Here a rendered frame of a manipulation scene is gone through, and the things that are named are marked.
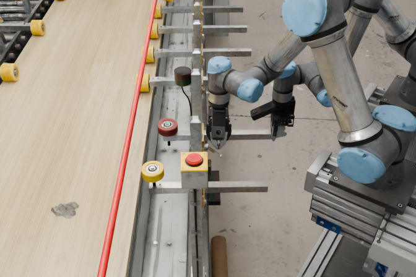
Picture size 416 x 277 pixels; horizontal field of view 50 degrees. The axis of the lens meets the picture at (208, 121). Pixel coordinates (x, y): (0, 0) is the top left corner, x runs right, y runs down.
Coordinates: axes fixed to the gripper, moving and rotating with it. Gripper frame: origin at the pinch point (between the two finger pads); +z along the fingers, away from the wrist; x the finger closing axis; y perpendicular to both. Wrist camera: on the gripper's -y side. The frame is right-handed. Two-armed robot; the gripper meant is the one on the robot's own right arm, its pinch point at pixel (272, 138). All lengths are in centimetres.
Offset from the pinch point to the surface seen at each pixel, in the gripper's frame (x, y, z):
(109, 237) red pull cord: -111, -37, -82
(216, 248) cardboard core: 1, -22, 75
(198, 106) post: -5.7, -29.8, -20.9
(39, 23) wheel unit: 78, -114, -15
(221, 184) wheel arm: -25.2, -21.5, 0.6
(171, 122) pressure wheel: 1.1, -40.9, -7.8
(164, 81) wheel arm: 24, -45, -13
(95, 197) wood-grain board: -38, -64, -7
